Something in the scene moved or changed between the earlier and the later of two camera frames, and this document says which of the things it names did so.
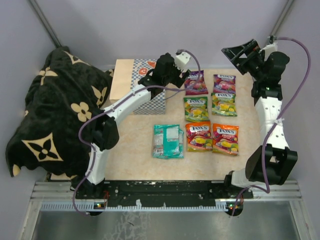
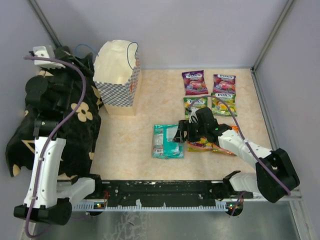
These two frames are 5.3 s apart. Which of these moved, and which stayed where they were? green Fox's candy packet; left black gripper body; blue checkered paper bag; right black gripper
Moved: left black gripper body; right black gripper; blue checkered paper bag
Stayed: green Fox's candy packet
